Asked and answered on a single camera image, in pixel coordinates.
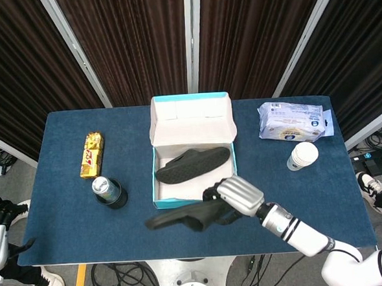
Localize brown pleated curtain panel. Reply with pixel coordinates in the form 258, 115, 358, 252
0, 0, 108, 164
273, 0, 382, 144
194, 0, 333, 103
55, 0, 191, 111

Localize green drink can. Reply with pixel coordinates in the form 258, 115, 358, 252
91, 175, 118, 203

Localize dark blue table cloth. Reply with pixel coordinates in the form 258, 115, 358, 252
8, 91, 378, 270

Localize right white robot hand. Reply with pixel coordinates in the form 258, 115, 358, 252
199, 173, 267, 226

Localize white lidded paper cup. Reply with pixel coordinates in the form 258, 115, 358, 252
285, 140, 320, 172

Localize light blue shoe box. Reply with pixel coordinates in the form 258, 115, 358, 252
146, 91, 242, 211

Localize tangled black floor cables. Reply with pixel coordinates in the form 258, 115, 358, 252
89, 259, 164, 286

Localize white partition frame post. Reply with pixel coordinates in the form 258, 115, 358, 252
181, 0, 207, 93
38, 0, 112, 113
266, 0, 350, 98

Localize white black sneaker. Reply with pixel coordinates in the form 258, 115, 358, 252
6, 199, 33, 226
355, 170, 382, 216
38, 264, 65, 286

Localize purple wet wipes pack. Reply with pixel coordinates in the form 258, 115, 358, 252
256, 98, 335, 146

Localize black cable with connector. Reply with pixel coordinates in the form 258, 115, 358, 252
240, 254, 276, 286

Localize black rubber slipper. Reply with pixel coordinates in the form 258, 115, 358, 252
144, 199, 230, 236
154, 146, 233, 186

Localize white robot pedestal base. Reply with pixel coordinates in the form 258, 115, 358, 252
142, 255, 240, 286

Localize yellow snack package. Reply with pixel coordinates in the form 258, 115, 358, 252
77, 131, 107, 180

